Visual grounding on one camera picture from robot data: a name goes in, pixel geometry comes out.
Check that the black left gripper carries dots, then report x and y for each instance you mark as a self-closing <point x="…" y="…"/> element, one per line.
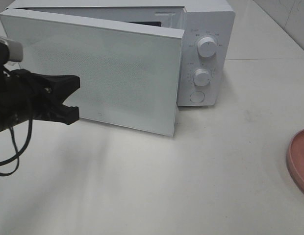
<point x="26" y="96"/>

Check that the white microwave door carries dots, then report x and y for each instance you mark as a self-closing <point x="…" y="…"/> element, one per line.
<point x="129" y="73"/>

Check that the round white door button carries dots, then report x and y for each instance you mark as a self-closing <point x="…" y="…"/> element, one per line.
<point x="197" y="97"/>

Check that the white timer knob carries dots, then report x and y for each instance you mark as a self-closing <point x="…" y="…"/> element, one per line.
<point x="202" y="77"/>

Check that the pink round plate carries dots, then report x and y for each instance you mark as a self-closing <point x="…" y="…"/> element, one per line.
<point x="295" y="159"/>

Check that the white microwave oven body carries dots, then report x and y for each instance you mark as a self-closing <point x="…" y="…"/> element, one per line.
<point x="193" y="18"/>

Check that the upper white power knob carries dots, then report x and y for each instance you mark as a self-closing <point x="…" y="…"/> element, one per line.
<point x="206" y="46"/>

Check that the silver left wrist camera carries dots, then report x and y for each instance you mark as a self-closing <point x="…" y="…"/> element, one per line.
<point x="10" y="51"/>

